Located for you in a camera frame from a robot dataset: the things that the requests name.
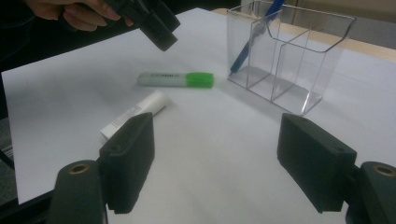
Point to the clear plastic pen holder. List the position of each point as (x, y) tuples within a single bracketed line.
[(289, 68)]

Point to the white paper sheet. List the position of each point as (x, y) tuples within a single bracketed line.
[(202, 140)]

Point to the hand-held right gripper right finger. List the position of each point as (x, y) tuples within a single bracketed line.
[(314, 161)]

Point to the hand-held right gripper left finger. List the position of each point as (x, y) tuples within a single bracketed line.
[(129, 165)]

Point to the white tube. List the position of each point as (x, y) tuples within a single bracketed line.
[(146, 105)]

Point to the green highlighter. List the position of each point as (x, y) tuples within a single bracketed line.
[(186, 79)]

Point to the blue pen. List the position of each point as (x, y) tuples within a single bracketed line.
[(239, 60)]

